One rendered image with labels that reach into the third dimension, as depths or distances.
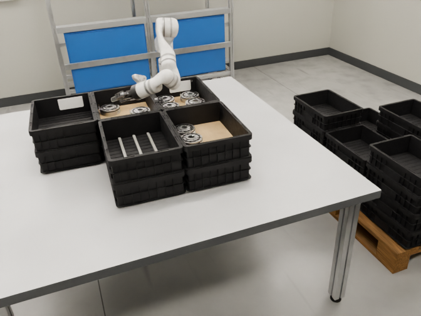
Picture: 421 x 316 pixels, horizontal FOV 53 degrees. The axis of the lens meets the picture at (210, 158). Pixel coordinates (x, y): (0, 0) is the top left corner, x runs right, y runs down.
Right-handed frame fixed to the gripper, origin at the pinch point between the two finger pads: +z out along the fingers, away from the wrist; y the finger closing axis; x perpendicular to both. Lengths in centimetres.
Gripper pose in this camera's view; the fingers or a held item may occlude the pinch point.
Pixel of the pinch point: (118, 99)
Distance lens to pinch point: 210.9
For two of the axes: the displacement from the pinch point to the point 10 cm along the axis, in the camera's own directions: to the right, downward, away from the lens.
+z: -8.6, 2.3, 4.7
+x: -2.3, -9.7, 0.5
